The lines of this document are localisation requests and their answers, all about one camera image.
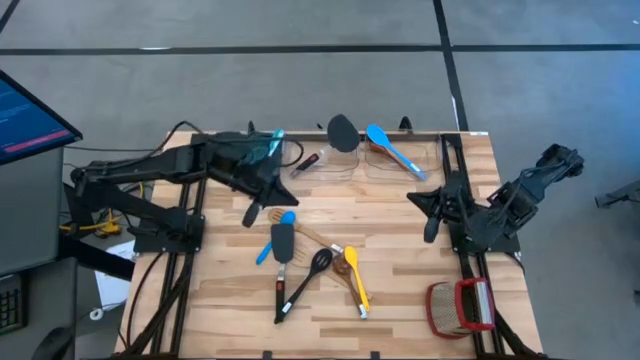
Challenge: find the small blue spoon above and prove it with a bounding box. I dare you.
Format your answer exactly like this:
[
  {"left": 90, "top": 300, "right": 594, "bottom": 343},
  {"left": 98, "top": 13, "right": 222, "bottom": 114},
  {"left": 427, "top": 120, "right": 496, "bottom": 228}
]
[{"left": 255, "top": 210, "right": 297, "bottom": 267}]

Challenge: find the computer monitor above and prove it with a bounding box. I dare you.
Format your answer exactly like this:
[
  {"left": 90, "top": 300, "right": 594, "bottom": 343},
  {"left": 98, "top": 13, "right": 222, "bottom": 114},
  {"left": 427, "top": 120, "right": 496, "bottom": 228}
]
[{"left": 0, "top": 68, "right": 84, "bottom": 167}]

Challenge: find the black stand leg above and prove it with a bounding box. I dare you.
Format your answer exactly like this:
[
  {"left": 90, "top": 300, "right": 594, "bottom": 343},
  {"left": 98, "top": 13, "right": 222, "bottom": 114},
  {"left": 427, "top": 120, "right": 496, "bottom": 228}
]
[{"left": 593, "top": 178, "right": 640, "bottom": 226}]

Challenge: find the teal plastic bin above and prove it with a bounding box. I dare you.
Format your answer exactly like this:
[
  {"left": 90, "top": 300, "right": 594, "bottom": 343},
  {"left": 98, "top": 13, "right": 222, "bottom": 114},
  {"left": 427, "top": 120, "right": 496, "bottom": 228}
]
[{"left": 236, "top": 130, "right": 289, "bottom": 193}]

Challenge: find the large light blue spoon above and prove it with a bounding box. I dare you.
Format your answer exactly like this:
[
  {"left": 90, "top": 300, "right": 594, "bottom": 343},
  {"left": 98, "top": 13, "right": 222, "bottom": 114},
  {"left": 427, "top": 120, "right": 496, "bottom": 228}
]
[{"left": 365, "top": 123, "right": 428, "bottom": 182}]

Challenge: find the white cable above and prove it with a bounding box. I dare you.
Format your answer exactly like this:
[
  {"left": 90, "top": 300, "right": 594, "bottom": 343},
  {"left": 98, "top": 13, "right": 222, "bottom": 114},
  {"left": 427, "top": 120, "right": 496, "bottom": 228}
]
[{"left": 88, "top": 294, "right": 129, "bottom": 322}]

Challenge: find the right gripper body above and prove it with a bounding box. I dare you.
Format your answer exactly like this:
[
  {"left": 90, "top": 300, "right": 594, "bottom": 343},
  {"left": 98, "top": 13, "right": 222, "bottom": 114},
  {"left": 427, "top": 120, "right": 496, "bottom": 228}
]
[{"left": 442, "top": 172, "right": 484, "bottom": 236}]

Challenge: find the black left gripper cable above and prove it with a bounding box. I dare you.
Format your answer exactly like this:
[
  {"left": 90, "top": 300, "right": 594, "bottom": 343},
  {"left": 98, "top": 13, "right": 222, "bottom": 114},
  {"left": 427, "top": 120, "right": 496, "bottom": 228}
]
[{"left": 158, "top": 119, "right": 306, "bottom": 170}]

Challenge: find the black keyboard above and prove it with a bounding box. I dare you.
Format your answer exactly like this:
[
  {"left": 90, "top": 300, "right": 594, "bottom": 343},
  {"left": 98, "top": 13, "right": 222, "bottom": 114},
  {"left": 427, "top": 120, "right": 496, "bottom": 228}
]
[{"left": 0, "top": 272, "right": 27, "bottom": 335}]

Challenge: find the black cart leg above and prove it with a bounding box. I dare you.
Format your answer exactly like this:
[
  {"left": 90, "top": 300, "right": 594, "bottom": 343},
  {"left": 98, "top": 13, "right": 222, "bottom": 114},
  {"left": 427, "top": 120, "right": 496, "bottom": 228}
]
[{"left": 57, "top": 233, "right": 136, "bottom": 281}]

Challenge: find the black rectangular spatula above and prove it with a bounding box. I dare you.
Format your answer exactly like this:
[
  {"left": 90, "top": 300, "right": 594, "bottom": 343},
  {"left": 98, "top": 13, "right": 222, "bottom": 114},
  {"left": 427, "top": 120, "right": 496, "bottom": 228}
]
[{"left": 270, "top": 223, "right": 296, "bottom": 324}]

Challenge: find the grey side desk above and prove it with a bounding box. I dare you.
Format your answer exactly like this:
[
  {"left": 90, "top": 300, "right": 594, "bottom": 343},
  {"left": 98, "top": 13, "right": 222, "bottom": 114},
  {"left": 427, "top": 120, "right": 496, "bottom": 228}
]
[{"left": 0, "top": 257, "right": 79, "bottom": 360}]

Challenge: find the clear plastic bin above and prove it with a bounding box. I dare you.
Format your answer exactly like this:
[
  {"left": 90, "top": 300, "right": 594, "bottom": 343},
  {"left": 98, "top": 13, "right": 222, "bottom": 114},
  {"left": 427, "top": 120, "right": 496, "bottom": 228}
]
[
  {"left": 286, "top": 121, "right": 364, "bottom": 180},
  {"left": 361, "top": 121, "right": 441, "bottom": 180}
]

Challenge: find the black wide round turner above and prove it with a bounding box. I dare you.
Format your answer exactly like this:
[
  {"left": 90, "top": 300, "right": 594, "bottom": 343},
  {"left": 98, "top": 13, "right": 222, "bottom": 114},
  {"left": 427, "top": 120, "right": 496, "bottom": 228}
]
[{"left": 291, "top": 113, "right": 362, "bottom": 178}]

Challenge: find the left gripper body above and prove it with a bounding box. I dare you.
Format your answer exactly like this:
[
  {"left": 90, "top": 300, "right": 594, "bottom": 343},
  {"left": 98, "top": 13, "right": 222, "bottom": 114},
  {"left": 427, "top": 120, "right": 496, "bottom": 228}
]
[{"left": 219, "top": 149, "right": 281, "bottom": 199}]

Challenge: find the white paper sheet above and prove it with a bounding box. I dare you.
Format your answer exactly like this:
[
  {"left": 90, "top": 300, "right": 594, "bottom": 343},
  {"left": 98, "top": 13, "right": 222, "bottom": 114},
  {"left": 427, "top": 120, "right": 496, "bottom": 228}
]
[{"left": 93, "top": 239, "right": 137, "bottom": 312}]

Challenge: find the yellow spoon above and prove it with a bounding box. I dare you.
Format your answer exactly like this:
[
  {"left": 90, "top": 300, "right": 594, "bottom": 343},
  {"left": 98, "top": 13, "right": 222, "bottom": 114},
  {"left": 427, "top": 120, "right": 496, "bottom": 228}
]
[{"left": 342, "top": 244, "right": 372, "bottom": 312}]

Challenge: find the grey cabinet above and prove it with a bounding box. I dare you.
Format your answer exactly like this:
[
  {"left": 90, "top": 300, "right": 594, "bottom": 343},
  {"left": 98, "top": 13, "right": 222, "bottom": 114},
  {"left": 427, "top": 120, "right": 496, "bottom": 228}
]
[{"left": 0, "top": 147, "right": 66, "bottom": 276}]

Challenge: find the black metal table frame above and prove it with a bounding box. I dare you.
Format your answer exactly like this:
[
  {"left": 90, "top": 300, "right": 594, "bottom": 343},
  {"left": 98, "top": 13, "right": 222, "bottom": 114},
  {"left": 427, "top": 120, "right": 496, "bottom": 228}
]
[{"left": 112, "top": 117, "right": 549, "bottom": 360}]

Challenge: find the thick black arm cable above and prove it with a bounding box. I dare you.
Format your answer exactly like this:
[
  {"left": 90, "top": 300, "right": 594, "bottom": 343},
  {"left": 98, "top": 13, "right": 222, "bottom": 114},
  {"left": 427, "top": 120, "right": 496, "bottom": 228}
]
[{"left": 124, "top": 249, "right": 167, "bottom": 351}]

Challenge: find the black computer mouse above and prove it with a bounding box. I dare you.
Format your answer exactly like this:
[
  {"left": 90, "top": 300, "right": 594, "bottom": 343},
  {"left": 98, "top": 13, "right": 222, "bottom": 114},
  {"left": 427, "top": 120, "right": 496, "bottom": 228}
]
[{"left": 32, "top": 326, "right": 76, "bottom": 360}]

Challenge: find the yellow cable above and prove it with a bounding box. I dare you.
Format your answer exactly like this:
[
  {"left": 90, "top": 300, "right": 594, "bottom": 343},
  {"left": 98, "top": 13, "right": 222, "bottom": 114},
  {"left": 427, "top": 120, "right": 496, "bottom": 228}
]
[{"left": 59, "top": 182, "right": 144, "bottom": 237}]

